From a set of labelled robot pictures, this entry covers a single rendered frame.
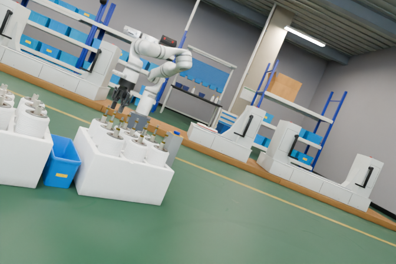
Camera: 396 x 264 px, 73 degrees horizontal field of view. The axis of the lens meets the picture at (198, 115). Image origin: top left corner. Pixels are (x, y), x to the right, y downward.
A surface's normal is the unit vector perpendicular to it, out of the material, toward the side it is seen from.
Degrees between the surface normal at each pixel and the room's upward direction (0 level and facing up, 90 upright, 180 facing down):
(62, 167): 92
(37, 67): 90
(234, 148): 90
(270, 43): 90
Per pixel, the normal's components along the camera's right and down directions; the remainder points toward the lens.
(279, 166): 0.08, 0.07
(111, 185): 0.52, 0.25
